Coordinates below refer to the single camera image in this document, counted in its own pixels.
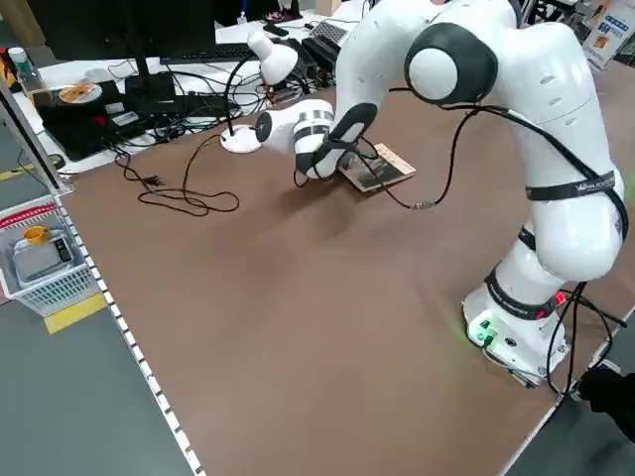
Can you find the dark book with hands cover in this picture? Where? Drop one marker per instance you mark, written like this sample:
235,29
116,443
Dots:
387,166

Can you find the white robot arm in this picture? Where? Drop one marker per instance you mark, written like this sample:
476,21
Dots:
560,124

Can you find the white desk lamp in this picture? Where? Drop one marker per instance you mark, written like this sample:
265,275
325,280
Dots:
278,59

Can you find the black power supply unit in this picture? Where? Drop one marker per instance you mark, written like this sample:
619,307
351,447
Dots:
322,52

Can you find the grey perforated plate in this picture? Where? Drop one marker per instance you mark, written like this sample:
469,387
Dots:
327,31

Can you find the black keyboard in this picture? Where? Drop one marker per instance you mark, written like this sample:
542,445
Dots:
208,52

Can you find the black handheld device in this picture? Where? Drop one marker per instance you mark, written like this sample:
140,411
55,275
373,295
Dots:
62,249

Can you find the black equipment case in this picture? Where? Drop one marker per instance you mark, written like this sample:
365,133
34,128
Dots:
79,129

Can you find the white plastic basket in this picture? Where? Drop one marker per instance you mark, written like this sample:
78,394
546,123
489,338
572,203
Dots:
54,292

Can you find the tape roll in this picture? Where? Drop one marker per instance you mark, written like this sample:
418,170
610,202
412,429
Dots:
57,160

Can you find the grey tray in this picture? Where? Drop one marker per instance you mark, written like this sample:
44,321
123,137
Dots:
39,260

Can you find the orange printed disc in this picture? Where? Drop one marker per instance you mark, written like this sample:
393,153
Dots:
77,92

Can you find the yellow cup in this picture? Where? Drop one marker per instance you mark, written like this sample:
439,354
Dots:
34,235

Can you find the black computer monitor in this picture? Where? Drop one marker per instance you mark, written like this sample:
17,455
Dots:
124,25

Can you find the clear plastic bottle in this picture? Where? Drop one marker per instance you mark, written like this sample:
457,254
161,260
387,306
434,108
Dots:
22,69

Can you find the aluminium corner post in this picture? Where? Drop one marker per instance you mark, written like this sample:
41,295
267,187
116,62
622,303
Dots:
30,134

